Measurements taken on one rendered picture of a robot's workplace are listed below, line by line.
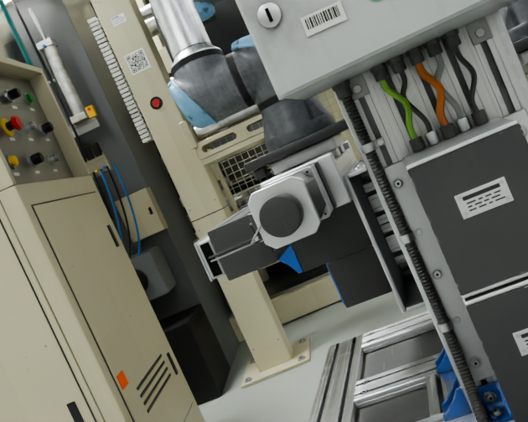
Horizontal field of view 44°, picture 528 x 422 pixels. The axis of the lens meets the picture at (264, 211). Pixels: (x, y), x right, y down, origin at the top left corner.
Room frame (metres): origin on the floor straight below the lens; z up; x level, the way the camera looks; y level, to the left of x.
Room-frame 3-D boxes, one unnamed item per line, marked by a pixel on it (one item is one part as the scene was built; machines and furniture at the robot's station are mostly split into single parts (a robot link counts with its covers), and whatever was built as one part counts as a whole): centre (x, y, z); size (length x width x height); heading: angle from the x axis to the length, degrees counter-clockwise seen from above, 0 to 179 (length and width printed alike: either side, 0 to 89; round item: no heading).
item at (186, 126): (2.42, 0.11, 0.90); 0.40 x 0.03 x 0.10; 174
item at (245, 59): (1.34, -0.13, 0.88); 0.13 x 0.12 x 0.14; 82
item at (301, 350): (2.40, 0.19, 0.01); 0.27 x 0.27 x 0.02; 84
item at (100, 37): (2.38, 0.27, 1.19); 0.05 x 0.04 x 0.48; 174
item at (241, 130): (2.26, -0.05, 0.84); 0.36 x 0.09 x 0.06; 84
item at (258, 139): (2.40, -0.07, 0.80); 0.37 x 0.36 x 0.02; 174
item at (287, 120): (1.34, -0.13, 0.77); 0.15 x 0.15 x 0.10
